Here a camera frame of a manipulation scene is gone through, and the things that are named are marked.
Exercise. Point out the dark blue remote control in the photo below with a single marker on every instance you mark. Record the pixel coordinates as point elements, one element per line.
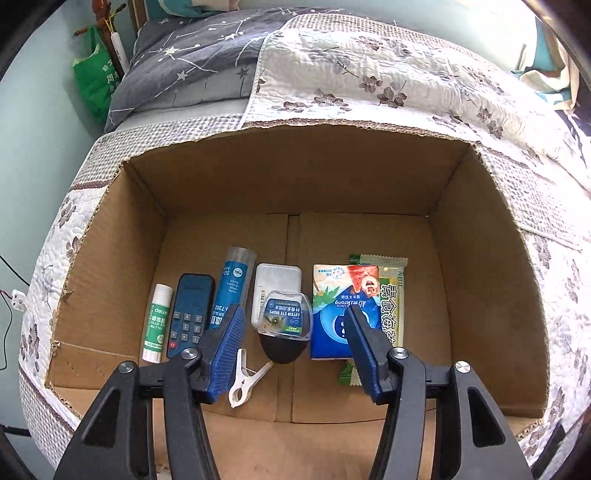
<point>191,309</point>

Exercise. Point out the blue tissue pack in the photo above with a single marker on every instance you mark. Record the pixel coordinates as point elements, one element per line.
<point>330,300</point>

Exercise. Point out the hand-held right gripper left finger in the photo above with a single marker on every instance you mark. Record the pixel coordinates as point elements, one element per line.
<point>226,355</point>

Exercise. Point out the green seaweed snack packet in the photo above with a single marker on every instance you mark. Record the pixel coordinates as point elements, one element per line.
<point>392,300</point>

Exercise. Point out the blue glue tube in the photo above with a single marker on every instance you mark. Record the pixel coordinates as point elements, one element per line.
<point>231,286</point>

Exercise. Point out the wooden coat rack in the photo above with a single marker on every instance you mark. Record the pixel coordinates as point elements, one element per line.
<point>102,11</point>

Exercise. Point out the striped teal beige curtain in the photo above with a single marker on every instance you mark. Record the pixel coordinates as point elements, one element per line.
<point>545,64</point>
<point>194,3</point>

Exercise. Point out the white plastic clothespin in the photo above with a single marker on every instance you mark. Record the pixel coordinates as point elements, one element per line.
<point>240,387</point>

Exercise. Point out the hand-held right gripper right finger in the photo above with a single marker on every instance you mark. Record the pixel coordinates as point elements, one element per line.
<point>364,355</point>

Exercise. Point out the green shopping bag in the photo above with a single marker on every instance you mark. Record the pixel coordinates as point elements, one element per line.
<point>94,83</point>

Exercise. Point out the grey star-print duvet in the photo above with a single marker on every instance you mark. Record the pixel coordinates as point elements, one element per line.
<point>194,64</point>

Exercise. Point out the white green glue stick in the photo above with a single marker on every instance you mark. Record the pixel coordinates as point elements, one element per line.
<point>156,323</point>

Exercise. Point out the white plastic box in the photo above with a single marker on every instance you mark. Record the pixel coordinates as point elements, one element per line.
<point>277,277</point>

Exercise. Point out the navy star-print pillow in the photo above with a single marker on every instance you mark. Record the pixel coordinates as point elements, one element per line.
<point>577,122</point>

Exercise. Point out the black rounded object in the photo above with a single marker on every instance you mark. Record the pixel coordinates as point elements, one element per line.
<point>281,353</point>

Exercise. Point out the clear blue eye drops box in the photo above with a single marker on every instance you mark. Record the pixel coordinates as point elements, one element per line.
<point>286,316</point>

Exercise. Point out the brown cardboard box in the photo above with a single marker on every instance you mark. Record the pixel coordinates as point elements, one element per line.
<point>369,184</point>

